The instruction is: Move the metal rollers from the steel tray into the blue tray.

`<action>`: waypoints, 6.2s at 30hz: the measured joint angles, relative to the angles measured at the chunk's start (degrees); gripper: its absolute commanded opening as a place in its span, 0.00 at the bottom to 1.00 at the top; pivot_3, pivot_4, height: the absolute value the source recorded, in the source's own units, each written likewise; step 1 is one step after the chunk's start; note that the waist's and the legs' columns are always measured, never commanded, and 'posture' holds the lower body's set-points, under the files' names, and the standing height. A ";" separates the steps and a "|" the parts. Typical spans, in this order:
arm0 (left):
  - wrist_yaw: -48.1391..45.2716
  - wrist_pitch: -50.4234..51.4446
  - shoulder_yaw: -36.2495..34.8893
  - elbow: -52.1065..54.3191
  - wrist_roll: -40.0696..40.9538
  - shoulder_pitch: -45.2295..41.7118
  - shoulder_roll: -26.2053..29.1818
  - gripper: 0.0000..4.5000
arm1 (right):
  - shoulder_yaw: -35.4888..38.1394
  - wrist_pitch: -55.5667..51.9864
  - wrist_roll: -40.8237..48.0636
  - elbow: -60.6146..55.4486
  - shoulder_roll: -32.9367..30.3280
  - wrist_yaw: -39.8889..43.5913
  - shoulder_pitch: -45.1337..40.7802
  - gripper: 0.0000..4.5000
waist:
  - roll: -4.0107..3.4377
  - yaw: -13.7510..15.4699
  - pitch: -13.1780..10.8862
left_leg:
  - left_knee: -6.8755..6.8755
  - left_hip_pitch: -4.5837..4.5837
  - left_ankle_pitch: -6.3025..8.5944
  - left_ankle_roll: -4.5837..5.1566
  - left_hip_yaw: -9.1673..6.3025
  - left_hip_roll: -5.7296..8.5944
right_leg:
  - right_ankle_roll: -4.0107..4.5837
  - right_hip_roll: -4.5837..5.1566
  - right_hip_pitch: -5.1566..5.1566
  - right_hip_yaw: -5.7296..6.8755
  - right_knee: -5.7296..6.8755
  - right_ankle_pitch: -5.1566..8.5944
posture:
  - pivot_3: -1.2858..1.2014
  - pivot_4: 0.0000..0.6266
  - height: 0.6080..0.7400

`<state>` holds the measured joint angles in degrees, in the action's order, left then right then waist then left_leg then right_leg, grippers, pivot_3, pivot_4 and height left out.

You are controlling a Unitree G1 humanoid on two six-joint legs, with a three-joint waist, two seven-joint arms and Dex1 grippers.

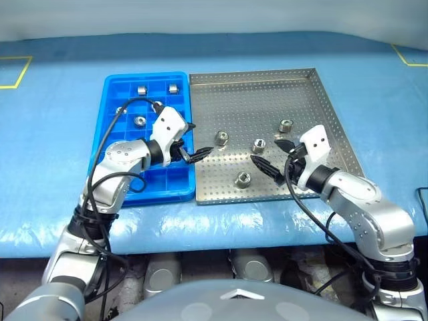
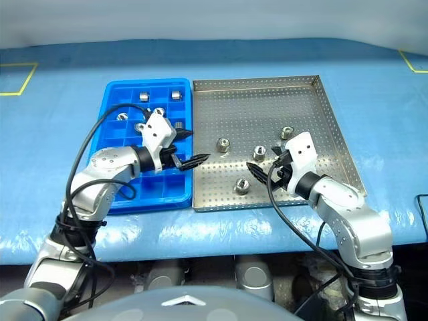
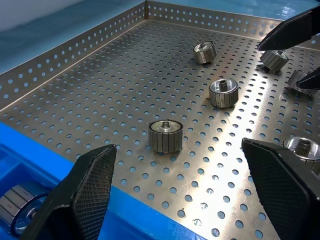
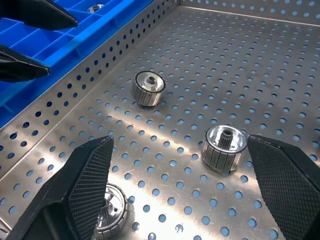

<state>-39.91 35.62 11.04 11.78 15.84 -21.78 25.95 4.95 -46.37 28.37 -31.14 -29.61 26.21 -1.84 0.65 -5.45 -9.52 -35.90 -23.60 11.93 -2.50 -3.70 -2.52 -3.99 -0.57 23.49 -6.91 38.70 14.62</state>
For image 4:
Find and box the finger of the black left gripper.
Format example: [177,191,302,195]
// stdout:
[0,0,79,31]
[0,44,52,83]

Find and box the blue plastic bin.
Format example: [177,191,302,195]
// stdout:
[0,0,163,131]

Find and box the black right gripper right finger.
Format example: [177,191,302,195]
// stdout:
[246,134,320,240]

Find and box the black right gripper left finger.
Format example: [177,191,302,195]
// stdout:
[7,135,115,240]

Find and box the perforated metal tray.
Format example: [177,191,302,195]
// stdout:
[0,0,320,240]

